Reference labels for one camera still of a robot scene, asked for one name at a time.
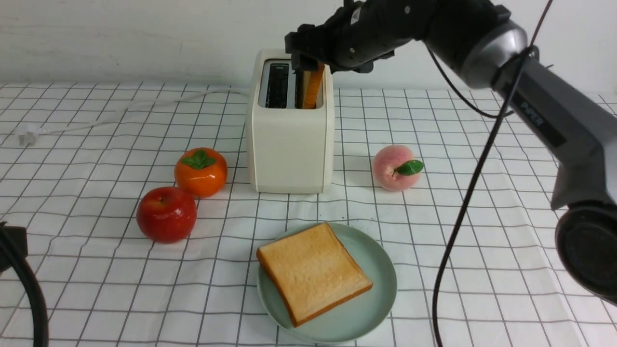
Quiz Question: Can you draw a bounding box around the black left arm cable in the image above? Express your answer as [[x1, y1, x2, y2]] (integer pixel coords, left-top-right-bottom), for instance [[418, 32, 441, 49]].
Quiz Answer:
[[0, 222, 50, 347]]

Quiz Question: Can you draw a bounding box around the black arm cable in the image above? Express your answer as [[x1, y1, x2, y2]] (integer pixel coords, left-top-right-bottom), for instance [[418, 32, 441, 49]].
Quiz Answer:
[[427, 0, 555, 347], [0, 222, 50, 347]]

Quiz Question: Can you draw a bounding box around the light green round plate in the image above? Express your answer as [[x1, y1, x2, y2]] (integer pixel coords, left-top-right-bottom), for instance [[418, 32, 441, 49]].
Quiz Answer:
[[256, 223, 398, 346]]

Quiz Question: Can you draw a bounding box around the cream white toaster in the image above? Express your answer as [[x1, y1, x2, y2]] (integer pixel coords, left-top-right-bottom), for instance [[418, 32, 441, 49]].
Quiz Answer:
[[245, 49, 335, 195]]

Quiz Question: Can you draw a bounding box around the white grid tablecloth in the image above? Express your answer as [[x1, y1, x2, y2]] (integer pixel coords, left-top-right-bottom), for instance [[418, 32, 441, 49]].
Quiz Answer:
[[0, 82, 616, 347]]

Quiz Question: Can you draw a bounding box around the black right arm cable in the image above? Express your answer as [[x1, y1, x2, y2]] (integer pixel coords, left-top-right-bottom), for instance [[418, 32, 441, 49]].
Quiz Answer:
[[427, 0, 555, 347]]

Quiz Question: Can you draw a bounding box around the pink peach with leaf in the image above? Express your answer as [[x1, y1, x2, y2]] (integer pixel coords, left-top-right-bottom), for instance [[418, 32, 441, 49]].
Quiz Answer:
[[372, 144, 425, 192]]

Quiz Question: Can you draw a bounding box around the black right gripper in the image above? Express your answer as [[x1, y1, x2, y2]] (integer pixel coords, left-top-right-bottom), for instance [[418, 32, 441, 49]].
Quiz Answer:
[[284, 0, 434, 73]]

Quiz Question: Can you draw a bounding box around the red apple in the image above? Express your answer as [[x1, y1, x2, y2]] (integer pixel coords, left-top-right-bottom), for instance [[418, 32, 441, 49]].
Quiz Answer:
[[136, 187, 198, 244]]

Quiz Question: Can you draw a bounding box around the orange persimmon with leaf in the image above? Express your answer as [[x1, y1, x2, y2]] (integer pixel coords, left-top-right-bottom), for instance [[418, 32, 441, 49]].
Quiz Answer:
[[174, 147, 228, 199]]

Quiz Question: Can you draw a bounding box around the white toaster power cord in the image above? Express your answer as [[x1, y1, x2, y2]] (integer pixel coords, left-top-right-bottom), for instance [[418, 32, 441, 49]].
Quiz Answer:
[[14, 88, 251, 147]]

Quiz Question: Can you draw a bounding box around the toasted bread slice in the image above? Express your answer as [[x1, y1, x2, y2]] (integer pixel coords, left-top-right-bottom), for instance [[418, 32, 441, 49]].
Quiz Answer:
[[256, 222, 373, 328], [301, 62, 325, 109]]

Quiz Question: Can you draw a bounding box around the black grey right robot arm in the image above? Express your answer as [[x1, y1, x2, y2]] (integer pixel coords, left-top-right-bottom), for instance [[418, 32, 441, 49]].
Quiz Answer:
[[284, 0, 617, 305]]

